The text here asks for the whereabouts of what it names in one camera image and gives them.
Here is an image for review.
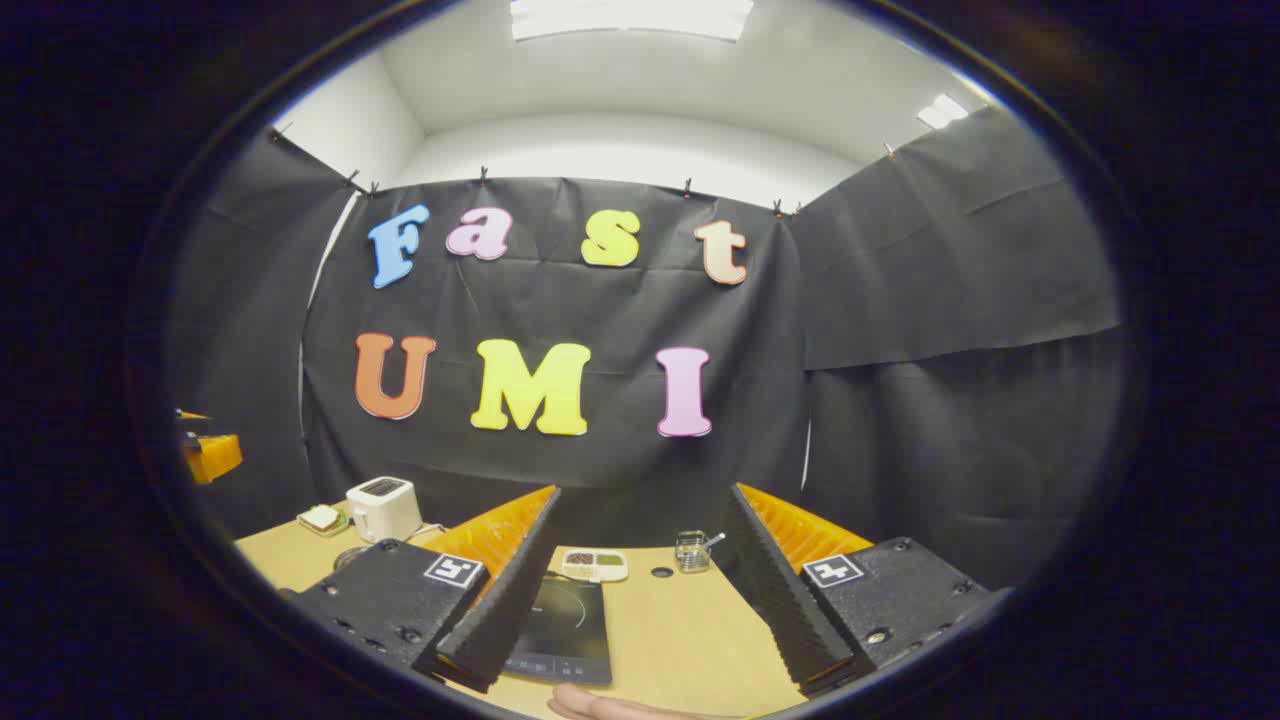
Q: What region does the black induction cooktop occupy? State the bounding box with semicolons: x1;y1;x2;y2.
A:
500;575;613;686

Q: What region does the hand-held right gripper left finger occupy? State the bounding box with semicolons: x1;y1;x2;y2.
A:
290;485;563;694

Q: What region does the ceiling light panel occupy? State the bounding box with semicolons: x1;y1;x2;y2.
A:
510;0;756;43
917;93;970;130

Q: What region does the white toaster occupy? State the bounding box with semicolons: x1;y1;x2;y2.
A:
346;476;424;544

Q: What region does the white divided dish with beans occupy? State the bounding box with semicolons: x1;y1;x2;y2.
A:
560;548;629;583

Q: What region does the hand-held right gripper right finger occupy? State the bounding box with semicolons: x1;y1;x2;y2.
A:
722;482;1001;698

